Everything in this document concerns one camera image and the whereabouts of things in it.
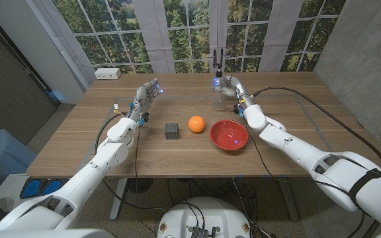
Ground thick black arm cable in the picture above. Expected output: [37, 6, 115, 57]
[251, 86, 381, 181]
[93, 112, 128, 156]

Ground grey table leg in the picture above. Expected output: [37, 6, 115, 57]
[278, 177, 300, 221]

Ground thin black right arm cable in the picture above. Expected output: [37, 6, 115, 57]
[245, 115, 373, 238]

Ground clear dispenser bottle black pump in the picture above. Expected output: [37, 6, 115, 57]
[210, 68, 227, 110]

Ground blue foot pedal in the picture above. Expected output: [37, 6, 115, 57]
[42, 179, 62, 196]
[21, 179, 42, 199]

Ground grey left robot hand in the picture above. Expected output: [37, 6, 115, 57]
[130, 77, 163, 116]

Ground blue grey bin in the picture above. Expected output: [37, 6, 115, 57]
[0, 128, 38, 196]

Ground orange fruit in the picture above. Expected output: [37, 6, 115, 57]
[188, 116, 206, 134]

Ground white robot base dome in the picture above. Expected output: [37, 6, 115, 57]
[156, 196, 252, 238]

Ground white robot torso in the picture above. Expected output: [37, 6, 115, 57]
[0, 227, 115, 238]

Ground white table leg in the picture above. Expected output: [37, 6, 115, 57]
[109, 178, 128, 221]

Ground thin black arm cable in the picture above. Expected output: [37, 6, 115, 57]
[245, 115, 373, 238]
[133, 127, 142, 216]

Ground white floor cable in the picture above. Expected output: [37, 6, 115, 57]
[232, 177, 273, 238]

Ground white pedal platform box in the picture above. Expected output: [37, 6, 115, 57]
[0, 173, 74, 214]

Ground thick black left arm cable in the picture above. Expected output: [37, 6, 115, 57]
[93, 112, 128, 156]

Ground wooden panel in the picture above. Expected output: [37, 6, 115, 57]
[77, 94, 347, 175]

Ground black floor fan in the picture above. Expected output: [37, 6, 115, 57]
[126, 178, 154, 195]

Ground white power strip box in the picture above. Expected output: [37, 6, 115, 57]
[94, 67, 122, 81]

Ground printed window backdrop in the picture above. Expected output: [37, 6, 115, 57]
[50, 0, 347, 74]

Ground dark grey block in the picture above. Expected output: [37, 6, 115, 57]
[164, 122, 180, 140]

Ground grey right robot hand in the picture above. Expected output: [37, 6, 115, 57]
[215, 75, 255, 107]

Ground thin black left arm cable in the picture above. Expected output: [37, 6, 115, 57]
[133, 127, 142, 216]

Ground red bowl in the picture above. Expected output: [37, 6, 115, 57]
[209, 119, 249, 151]

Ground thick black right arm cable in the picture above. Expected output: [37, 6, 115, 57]
[251, 86, 381, 181]

